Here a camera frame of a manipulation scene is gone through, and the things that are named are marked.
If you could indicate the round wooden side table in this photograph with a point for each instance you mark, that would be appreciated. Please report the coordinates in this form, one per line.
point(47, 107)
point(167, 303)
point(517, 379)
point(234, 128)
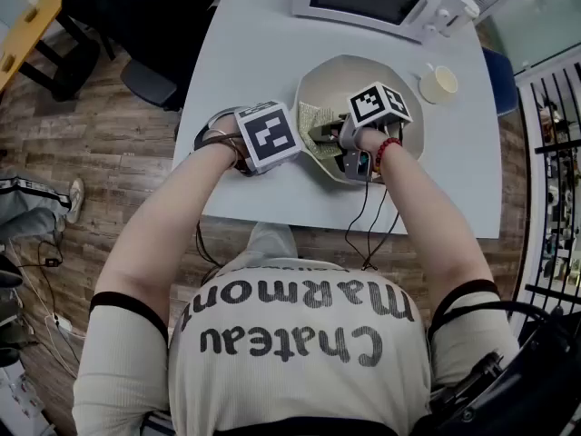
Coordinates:
point(32, 34)

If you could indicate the person's right forearm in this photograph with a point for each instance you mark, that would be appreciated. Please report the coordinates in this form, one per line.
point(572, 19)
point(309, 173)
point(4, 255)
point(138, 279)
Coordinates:
point(431, 225)

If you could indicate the black office chair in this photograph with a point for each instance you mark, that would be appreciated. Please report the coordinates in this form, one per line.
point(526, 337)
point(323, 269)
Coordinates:
point(145, 30)

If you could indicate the thin metal bangle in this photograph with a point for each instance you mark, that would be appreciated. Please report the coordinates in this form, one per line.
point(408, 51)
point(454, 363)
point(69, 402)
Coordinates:
point(231, 145)

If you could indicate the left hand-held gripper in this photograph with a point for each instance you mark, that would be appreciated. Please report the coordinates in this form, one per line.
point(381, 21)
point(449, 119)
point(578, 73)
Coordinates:
point(268, 134)

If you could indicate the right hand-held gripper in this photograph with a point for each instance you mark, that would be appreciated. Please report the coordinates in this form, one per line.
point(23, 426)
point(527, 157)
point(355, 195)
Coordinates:
point(377, 105)

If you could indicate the black backpack with equipment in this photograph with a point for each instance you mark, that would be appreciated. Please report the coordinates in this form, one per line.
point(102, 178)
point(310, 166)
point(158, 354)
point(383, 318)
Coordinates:
point(522, 389)

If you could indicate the white power strip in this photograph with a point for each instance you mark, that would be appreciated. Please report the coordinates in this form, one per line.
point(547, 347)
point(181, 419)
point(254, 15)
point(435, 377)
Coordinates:
point(59, 323)

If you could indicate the person's cream printed shirt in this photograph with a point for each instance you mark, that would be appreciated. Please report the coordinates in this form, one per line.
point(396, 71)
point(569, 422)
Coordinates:
point(295, 370)

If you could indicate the black metal railing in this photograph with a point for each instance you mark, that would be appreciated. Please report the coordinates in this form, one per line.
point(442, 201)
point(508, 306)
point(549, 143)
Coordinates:
point(558, 148)

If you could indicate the person's left forearm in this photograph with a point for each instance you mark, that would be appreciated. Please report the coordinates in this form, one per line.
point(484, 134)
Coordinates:
point(168, 225)

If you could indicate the beige knitted fabric piece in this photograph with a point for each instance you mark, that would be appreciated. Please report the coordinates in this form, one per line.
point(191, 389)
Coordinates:
point(308, 116)

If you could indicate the cream mug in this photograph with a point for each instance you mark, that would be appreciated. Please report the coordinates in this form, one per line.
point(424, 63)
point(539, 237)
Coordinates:
point(440, 83)

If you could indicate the person's leg in grey trousers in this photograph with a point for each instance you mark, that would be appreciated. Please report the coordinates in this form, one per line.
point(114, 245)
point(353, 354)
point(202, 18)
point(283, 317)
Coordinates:
point(272, 243)

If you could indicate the blue chair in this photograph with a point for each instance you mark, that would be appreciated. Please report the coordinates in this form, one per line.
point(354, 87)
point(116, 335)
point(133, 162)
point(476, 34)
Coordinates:
point(501, 82)

